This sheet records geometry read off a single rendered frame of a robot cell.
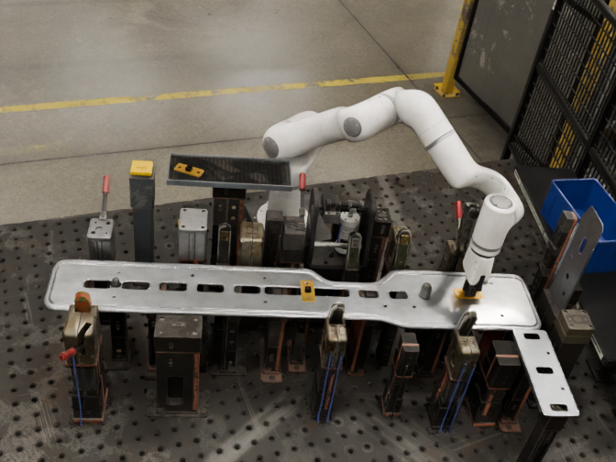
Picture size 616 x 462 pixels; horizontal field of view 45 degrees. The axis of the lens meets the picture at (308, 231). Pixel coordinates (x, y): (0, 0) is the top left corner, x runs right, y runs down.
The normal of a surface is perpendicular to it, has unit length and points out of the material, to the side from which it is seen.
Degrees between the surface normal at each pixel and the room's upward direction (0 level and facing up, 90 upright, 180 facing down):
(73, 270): 0
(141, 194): 90
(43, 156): 0
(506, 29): 90
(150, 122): 0
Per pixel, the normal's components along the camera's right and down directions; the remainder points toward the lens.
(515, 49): -0.93, 0.15
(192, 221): 0.11, -0.76
